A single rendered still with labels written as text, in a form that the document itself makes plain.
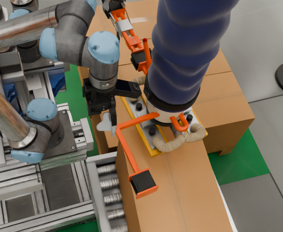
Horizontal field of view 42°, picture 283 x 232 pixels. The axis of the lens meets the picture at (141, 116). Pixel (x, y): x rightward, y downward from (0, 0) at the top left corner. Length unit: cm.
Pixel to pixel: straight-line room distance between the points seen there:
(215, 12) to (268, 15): 306
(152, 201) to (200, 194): 22
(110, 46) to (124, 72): 165
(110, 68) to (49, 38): 16
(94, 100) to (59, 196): 148
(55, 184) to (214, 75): 131
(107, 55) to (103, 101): 20
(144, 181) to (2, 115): 55
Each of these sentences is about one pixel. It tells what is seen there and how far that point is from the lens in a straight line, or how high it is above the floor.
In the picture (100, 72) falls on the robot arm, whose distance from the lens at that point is 91.
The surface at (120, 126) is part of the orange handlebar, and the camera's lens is 149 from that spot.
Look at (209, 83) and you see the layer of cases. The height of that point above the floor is 54.
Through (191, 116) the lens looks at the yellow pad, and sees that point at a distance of 168.
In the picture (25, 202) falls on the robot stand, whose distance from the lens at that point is 247.
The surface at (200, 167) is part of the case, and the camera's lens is 178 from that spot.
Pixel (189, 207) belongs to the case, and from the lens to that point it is 170.
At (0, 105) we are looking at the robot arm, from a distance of 128.
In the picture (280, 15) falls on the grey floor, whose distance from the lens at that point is 419.
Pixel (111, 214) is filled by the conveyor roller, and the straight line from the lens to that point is 206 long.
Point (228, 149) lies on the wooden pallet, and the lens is 289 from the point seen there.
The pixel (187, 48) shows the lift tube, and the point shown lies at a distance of 117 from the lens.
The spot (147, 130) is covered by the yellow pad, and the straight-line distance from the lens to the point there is 163.
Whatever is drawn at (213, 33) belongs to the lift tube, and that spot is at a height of 174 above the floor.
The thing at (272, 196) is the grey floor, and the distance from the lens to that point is 297.
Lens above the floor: 252
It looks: 58 degrees down
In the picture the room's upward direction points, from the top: 12 degrees clockwise
